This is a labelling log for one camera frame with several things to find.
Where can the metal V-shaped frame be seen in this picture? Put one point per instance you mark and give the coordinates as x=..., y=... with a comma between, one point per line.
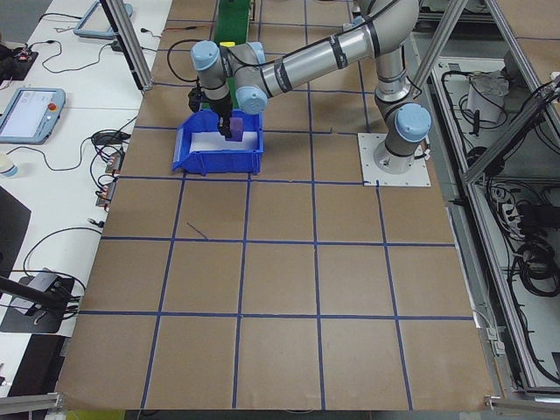
x=437, y=44

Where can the blue-grey teach pendant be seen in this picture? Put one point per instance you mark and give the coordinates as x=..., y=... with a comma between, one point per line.
x=83, y=30
x=26, y=114

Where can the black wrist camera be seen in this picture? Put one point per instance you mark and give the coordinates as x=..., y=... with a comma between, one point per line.
x=195, y=98

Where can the aluminium profile bar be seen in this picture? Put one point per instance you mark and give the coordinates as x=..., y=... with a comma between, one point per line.
x=516, y=400
x=30, y=400

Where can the white power strip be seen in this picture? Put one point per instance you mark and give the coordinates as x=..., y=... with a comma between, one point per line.
x=509, y=214

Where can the small circuit board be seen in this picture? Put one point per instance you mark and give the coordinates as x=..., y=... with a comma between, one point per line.
x=106, y=196
x=114, y=164

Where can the blue plastic storage bin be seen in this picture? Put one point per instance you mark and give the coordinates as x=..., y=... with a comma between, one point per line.
x=219, y=164

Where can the white foam sheet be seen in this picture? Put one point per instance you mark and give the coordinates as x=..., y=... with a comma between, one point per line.
x=205, y=141

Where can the black square stand plate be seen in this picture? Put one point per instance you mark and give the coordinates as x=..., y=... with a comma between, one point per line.
x=17, y=326

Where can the black power adapter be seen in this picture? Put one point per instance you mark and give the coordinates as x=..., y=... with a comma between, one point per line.
x=117, y=46

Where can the white paper cup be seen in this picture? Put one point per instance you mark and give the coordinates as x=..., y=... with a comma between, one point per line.
x=9, y=168

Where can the black flat monitor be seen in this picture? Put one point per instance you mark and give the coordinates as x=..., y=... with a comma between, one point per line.
x=11, y=227

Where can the purple foam block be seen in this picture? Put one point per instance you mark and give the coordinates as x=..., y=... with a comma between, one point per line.
x=237, y=129

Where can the white square base plate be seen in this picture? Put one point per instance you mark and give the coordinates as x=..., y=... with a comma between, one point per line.
x=415, y=175

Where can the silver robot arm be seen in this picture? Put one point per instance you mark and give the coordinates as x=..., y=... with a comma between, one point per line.
x=315, y=57

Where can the grey small device box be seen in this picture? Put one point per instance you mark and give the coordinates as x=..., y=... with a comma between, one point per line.
x=41, y=280

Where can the green conveyor belt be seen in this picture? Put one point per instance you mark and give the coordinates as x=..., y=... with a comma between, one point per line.
x=232, y=22

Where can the aluminium profile post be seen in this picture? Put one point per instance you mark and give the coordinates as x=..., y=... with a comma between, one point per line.
x=131, y=52

